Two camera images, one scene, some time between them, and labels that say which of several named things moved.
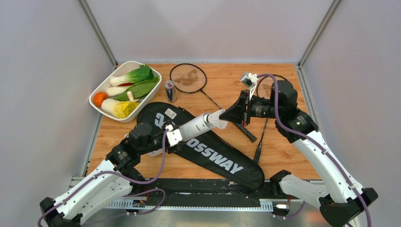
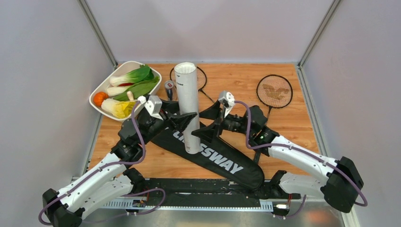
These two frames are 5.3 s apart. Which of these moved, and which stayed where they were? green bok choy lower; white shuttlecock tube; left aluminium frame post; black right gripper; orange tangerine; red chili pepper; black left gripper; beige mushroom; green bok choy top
Moved: black left gripper; white shuttlecock tube; black right gripper
Stayed: green bok choy top; red chili pepper; green bok choy lower; left aluminium frame post; orange tangerine; beige mushroom
